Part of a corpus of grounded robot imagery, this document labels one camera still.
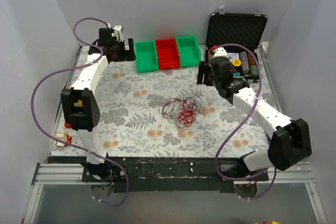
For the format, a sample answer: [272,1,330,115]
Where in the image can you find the red wires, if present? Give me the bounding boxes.
[161,96,203,131]

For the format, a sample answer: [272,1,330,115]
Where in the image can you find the thin black wire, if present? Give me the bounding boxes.
[167,93,208,125]

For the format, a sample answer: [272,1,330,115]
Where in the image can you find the thin white wire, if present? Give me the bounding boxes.
[175,111,195,120]

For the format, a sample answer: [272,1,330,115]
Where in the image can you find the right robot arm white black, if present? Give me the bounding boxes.
[197,56,312,181]

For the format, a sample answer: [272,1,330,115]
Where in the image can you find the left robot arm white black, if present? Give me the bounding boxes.
[60,25,135,182]

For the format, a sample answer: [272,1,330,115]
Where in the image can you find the left green plastic bin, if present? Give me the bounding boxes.
[134,40,159,72]

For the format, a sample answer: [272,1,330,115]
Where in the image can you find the green plastic bin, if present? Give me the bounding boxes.
[175,36,201,67]
[134,40,159,72]

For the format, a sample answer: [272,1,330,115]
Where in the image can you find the yellow round disc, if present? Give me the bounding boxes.
[232,59,242,67]

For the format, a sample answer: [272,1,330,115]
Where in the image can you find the white card deck box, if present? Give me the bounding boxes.
[227,52,240,62]

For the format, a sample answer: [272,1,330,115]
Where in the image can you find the right green plastic bin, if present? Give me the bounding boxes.
[175,36,201,67]

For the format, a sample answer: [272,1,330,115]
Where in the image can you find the red plastic bin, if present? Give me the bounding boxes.
[155,38,181,70]

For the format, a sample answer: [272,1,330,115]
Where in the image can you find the black poker chip case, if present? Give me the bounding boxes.
[205,13,268,82]

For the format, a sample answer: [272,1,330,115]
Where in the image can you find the small white red toy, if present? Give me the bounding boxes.
[55,133,72,147]

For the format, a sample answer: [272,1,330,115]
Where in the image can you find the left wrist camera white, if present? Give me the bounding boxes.
[106,23,124,42]

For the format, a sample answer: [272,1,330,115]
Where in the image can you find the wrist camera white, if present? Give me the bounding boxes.
[106,23,124,42]
[211,46,227,59]

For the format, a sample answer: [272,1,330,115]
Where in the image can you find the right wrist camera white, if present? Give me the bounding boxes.
[211,46,227,59]

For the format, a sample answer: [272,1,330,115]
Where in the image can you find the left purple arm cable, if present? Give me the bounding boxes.
[30,17,130,207]

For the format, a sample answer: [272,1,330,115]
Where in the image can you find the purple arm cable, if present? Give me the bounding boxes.
[214,43,277,201]
[30,17,130,207]

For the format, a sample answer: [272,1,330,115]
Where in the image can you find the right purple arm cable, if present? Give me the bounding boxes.
[214,43,277,201]

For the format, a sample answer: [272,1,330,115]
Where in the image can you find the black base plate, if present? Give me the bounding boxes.
[47,156,270,194]

